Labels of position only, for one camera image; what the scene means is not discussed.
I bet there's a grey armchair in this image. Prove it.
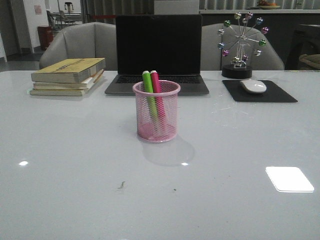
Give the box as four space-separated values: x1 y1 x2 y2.
39 22 118 71
200 23 285 71

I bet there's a white computer mouse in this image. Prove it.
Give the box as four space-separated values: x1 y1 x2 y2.
240 79 267 94

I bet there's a green highlighter pen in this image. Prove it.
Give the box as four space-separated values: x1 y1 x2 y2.
142 70 160 131

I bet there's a top yellow book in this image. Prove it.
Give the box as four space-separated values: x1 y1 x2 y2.
31 58 106 83

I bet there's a black mouse pad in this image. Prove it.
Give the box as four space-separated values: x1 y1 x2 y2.
222 80 298 103

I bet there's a bottom pale green book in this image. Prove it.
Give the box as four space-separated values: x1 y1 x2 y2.
29 82 97 97

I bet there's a right grey armchair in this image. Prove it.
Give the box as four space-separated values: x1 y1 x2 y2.
200 23 285 71

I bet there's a red trash bin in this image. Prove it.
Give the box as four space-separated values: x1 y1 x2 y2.
37 26 53 50

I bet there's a pink highlighter pen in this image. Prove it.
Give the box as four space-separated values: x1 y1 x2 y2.
150 70 166 127

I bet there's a fruit bowl on counter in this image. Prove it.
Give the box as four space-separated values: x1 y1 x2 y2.
257 0 281 10

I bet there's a left grey armchair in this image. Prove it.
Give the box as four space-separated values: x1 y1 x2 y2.
39 22 118 71

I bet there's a middle cream book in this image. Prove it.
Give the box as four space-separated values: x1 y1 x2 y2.
33 69 104 90

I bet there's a ferris wheel desk ornament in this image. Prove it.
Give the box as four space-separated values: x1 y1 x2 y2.
217 11 267 79

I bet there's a pink mesh pen holder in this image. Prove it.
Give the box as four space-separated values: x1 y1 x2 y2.
132 80 181 143

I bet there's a grey laptop black screen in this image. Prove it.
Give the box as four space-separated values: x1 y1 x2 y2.
105 14 209 96

